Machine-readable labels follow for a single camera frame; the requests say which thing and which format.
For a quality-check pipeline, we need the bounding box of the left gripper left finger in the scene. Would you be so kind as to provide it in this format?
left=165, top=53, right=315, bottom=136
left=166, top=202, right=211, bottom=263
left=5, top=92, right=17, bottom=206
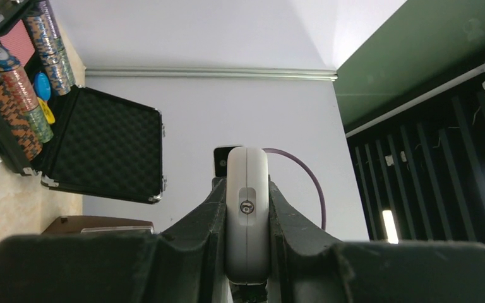
left=0, top=178, right=227, bottom=302

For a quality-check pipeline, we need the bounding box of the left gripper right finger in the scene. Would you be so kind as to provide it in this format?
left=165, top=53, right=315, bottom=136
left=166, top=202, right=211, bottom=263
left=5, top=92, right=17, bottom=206
left=267, top=182, right=485, bottom=302

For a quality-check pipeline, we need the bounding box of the white remote control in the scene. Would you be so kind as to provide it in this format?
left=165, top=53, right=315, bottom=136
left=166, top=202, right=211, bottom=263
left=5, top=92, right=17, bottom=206
left=225, top=146, right=270, bottom=285

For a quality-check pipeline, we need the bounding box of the black poker chip case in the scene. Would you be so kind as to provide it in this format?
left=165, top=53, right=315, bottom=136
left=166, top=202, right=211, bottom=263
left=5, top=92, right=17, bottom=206
left=0, top=1, right=165, bottom=204

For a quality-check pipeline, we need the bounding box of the green chip stack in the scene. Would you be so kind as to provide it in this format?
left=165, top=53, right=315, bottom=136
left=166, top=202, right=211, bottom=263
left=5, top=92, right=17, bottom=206
left=24, top=106, right=54, bottom=143

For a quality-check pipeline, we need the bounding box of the yellow dealer chip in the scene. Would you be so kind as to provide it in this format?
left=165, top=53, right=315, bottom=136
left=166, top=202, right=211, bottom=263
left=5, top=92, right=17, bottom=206
left=37, top=97, right=56, bottom=125

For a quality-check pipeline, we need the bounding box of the blue dealer chip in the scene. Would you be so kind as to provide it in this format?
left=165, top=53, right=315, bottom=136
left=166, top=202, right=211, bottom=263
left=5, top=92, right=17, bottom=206
left=33, top=72, right=52, bottom=102

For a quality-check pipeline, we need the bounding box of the orange black chip row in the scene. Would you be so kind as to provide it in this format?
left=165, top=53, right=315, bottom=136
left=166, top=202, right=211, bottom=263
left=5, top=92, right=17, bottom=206
left=0, top=76, right=42, bottom=160

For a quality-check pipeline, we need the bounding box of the pink card deck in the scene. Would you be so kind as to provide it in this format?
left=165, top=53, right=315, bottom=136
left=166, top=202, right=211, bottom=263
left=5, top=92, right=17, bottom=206
left=0, top=31, right=35, bottom=66

